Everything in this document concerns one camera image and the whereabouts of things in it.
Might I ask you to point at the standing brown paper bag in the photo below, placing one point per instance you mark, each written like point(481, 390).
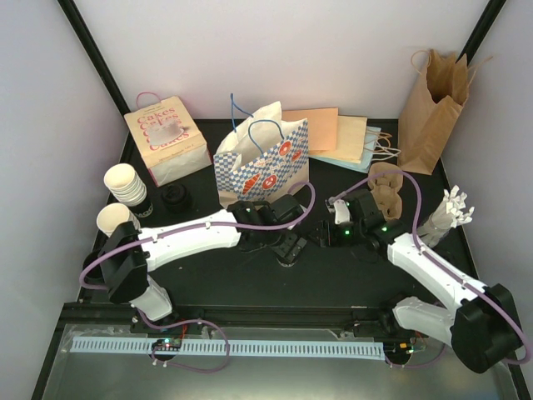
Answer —
point(432, 109)

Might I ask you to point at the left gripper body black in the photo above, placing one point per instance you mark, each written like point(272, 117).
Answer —
point(283, 248)

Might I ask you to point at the Cakes printed paper bag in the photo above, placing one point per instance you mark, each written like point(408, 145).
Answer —
point(170, 143)

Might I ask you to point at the paper cup stack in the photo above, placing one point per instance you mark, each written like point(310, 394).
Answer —
point(126, 186)
point(111, 216)

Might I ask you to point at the tan flat paper bag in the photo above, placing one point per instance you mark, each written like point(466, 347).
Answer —
point(350, 140)

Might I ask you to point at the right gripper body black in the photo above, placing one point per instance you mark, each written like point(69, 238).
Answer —
point(350, 237)

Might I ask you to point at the orange flat paper bag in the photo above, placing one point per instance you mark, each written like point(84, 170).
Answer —
point(322, 126)

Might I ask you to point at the blue checkered paper bag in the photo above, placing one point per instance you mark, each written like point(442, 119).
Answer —
point(261, 158)

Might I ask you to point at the left black frame post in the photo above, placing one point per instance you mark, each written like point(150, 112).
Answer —
point(77, 22)

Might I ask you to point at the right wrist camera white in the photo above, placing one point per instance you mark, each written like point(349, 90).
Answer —
point(339, 210)

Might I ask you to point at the black coffee cup lids stack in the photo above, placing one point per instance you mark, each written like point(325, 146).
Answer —
point(176, 198)

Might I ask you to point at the near paper cup stack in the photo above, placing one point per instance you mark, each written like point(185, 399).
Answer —
point(111, 216)

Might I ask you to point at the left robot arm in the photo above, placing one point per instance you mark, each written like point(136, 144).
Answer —
point(131, 254)

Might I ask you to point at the right black frame post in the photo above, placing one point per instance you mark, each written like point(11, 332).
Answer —
point(481, 29)

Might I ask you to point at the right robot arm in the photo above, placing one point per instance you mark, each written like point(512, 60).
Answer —
point(478, 322)

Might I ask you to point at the black frame post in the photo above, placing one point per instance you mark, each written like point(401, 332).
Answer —
point(481, 29)
point(77, 22)

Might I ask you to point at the light blue flat paper bag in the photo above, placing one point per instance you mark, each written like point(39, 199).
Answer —
point(377, 147)

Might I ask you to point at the far paper cup stack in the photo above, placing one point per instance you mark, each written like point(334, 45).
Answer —
point(126, 186)

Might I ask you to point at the light blue cable duct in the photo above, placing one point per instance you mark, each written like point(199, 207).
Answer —
point(234, 348)

